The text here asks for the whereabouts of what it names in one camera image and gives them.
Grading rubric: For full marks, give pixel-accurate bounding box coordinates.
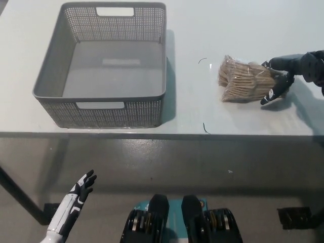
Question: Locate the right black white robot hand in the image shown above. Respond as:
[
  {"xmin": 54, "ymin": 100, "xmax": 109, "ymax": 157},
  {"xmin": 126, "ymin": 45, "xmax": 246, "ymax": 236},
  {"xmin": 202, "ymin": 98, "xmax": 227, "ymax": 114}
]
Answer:
[{"xmin": 260, "ymin": 50, "xmax": 324, "ymax": 106}]

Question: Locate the grey perforated plastic basket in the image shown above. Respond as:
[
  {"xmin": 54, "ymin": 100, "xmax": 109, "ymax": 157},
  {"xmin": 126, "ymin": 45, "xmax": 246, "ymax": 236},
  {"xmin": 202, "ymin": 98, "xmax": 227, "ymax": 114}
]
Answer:
[{"xmin": 32, "ymin": 2, "xmax": 168, "ymax": 129}]

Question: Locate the black table foot plate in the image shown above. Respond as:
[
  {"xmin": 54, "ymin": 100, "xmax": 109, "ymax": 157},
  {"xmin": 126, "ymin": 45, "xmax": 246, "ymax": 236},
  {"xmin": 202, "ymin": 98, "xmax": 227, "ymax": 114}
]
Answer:
[
  {"xmin": 44, "ymin": 201, "xmax": 64, "ymax": 225},
  {"xmin": 276, "ymin": 206, "xmax": 312, "ymax": 231}
]

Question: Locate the clear bag of wooden forks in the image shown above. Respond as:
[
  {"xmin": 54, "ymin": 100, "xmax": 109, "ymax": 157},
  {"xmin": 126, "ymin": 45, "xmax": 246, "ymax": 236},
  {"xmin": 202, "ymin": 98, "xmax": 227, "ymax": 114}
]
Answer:
[{"xmin": 218, "ymin": 54, "xmax": 288, "ymax": 104}]

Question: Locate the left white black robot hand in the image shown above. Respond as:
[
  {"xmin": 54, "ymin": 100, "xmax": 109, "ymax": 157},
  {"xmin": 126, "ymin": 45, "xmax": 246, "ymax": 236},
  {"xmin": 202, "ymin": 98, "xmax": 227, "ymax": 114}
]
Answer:
[{"xmin": 47, "ymin": 169, "xmax": 98, "ymax": 234}]

